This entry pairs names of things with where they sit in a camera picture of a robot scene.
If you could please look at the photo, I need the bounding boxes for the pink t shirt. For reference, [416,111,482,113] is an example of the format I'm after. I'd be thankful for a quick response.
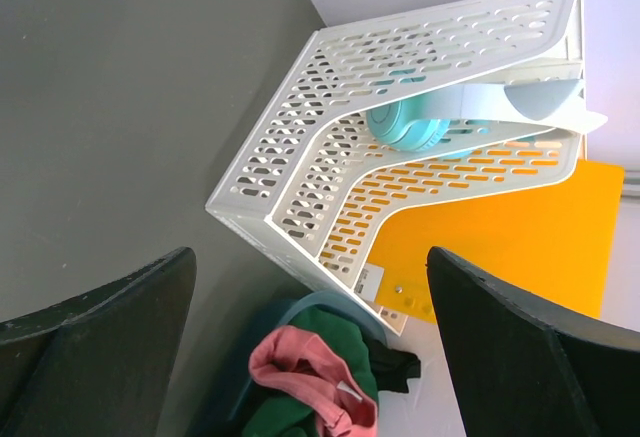
[248,325,378,436]

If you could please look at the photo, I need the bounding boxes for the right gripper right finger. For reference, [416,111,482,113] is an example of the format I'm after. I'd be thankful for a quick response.
[426,247,639,436]

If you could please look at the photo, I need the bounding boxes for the green t shirt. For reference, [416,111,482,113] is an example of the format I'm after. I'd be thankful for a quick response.
[241,307,378,436]

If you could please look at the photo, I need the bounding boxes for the white plastic file organizer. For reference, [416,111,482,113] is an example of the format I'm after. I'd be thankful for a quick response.
[206,0,589,334]

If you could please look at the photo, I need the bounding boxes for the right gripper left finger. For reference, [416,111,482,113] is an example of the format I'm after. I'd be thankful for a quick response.
[1,247,196,436]

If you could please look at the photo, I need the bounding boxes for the orange plastic folder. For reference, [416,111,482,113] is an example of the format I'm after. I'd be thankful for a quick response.
[368,160,624,322]

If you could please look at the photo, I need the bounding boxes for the black garment in basket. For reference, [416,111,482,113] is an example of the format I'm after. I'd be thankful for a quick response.
[364,337,422,394]

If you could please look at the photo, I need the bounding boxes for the teal white headphones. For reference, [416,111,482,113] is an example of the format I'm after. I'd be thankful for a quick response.
[366,79,608,157]

